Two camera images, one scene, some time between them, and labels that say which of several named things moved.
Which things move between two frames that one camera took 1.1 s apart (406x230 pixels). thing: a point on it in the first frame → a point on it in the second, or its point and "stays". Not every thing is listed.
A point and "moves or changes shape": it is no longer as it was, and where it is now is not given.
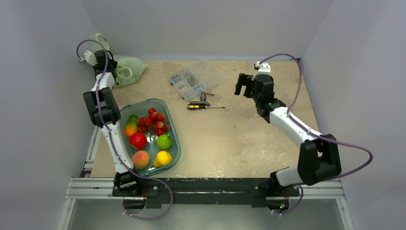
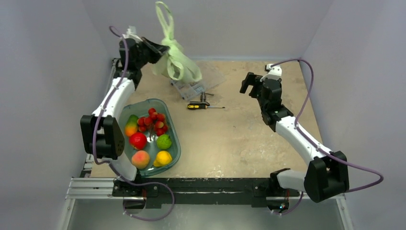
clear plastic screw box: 200,77 stays
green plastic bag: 129,70 moves or changes shape
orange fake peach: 140,159 stays
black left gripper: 114,64 → 157,51
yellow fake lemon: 163,158 stays
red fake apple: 138,140 stays
